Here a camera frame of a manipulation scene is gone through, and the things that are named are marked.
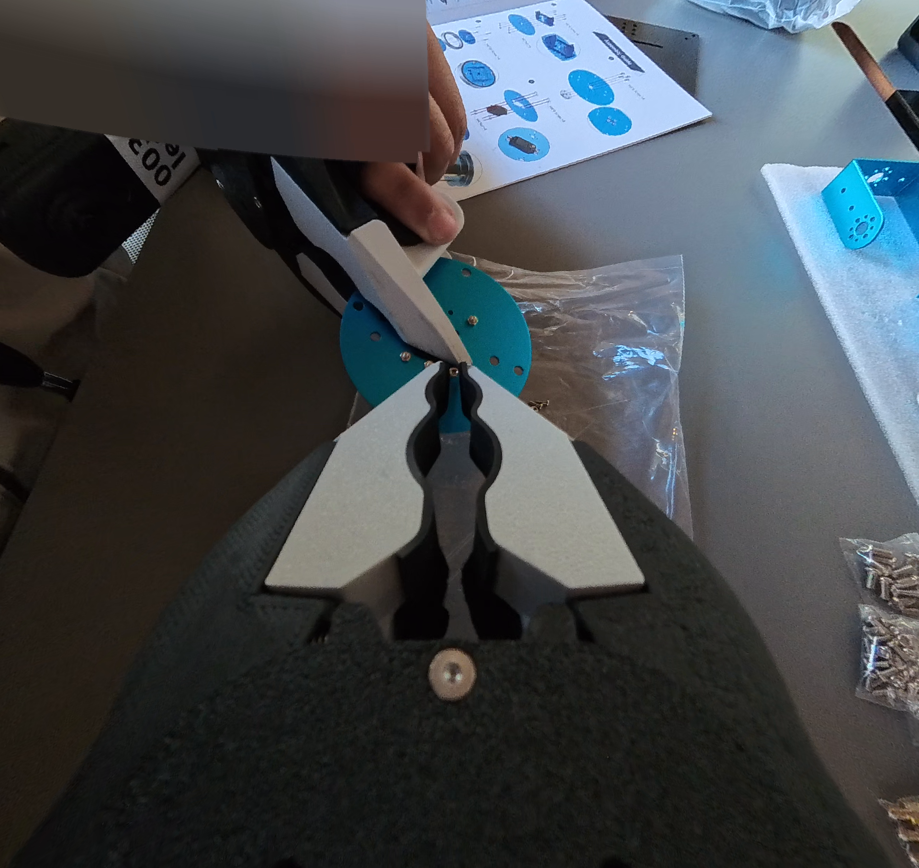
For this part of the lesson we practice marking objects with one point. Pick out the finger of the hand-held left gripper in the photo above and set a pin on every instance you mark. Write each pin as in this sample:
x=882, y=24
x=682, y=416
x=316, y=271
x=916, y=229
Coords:
x=323, y=283
x=402, y=286

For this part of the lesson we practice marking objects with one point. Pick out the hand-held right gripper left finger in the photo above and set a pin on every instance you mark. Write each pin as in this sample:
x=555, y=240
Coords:
x=352, y=516

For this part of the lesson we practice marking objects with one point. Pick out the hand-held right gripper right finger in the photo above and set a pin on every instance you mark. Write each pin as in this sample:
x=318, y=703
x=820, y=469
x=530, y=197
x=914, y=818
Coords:
x=560, y=516

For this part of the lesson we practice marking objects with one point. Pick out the blue round metal plate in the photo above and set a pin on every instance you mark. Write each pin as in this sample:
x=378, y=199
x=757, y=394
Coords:
x=495, y=293

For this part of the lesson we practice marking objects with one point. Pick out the clear plastic bag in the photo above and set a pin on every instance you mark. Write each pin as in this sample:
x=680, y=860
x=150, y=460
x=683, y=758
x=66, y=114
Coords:
x=610, y=351

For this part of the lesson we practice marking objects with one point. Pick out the grey desk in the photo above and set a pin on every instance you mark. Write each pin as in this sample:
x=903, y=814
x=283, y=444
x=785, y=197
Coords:
x=718, y=236

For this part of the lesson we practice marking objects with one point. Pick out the person's left hand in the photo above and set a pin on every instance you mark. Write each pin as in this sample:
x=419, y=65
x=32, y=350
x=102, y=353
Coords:
x=416, y=200

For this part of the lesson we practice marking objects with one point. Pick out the white instruction manual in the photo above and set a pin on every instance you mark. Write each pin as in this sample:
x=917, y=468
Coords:
x=646, y=92

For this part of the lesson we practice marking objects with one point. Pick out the white foam sheet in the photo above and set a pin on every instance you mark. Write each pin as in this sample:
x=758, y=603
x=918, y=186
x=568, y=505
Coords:
x=847, y=322

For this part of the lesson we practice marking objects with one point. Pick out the pile of screw bags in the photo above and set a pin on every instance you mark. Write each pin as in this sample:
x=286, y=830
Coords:
x=890, y=631

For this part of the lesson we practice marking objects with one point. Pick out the dark grey perforated plate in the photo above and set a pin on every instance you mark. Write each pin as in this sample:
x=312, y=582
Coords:
x=675, y=49

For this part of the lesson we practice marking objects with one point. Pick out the blue metal U bracket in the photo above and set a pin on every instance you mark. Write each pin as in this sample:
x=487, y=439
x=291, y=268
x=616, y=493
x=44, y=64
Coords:
x=854, y=196

